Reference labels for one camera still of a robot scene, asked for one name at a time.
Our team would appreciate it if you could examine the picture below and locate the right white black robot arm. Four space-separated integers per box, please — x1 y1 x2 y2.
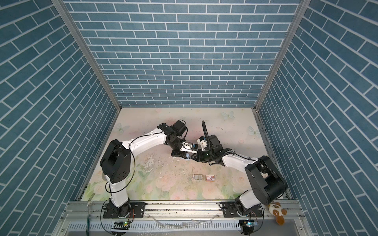
192 135 287 210

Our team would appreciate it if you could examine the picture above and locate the plush toy animal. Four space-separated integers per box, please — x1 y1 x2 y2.
268 202 287 226

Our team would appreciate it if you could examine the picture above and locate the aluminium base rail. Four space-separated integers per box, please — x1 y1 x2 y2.
61 200 276 221

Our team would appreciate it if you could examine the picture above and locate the white slotted cable duct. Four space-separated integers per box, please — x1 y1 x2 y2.
67 221 241 233

